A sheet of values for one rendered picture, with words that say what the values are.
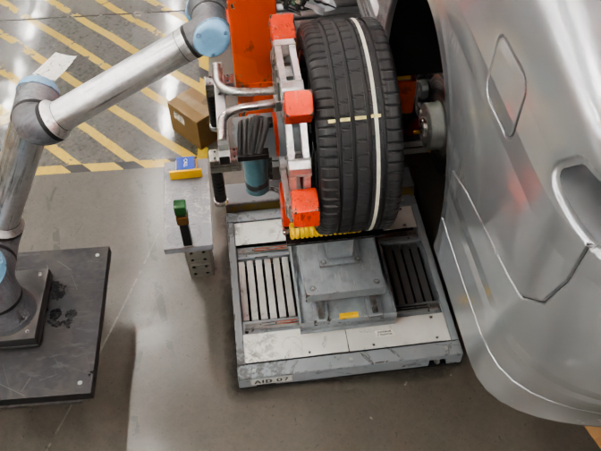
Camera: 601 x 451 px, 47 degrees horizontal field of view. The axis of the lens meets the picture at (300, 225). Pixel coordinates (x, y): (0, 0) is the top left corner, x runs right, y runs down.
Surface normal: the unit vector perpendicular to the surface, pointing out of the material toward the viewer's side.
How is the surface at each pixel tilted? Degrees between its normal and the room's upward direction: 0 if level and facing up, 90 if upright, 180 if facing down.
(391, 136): 53
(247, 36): 90
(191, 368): 0
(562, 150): 89
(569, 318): 90
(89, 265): 0
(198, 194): 0
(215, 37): 86
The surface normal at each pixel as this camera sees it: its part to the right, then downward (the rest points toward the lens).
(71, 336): -0.01, -0.64
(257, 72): 0.12, 0.77
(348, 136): 0.09, 0.19
